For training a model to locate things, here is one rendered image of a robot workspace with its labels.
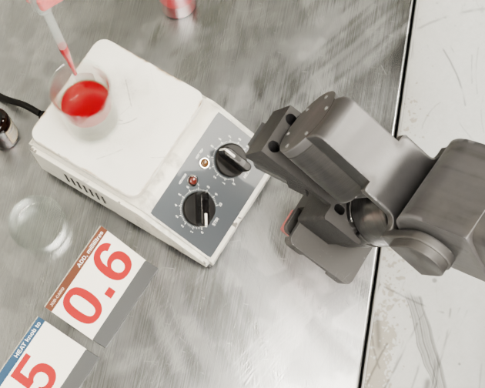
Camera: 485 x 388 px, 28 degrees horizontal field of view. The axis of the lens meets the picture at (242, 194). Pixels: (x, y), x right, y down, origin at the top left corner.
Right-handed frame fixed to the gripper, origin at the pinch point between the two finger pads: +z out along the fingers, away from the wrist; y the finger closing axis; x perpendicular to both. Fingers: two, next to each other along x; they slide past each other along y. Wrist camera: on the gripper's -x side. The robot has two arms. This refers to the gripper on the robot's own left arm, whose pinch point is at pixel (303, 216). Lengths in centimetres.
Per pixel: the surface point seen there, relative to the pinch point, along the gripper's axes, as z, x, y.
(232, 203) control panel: 5.7, -4.7, 1.6
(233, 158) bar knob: 3.8, -7.5, -1.5
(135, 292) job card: 10.1, -6.7, 13.1
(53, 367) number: 10.1, -9.3, 23.0
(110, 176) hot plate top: 5.3, -15.7, 6.4
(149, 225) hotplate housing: 6.6, -9.9, 7.7
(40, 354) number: 9.7, -11.0, 22.6
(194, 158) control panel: 5.3, -10.2, 0.4
